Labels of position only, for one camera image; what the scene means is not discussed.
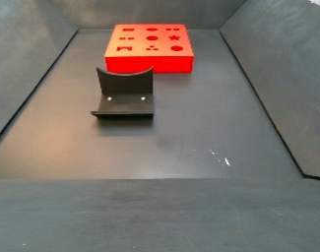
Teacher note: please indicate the black curved plastic holder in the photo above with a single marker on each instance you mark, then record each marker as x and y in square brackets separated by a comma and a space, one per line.
[127, 95]

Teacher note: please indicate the red shape-sorter block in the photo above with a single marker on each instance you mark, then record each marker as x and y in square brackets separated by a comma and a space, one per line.
[157, 46]

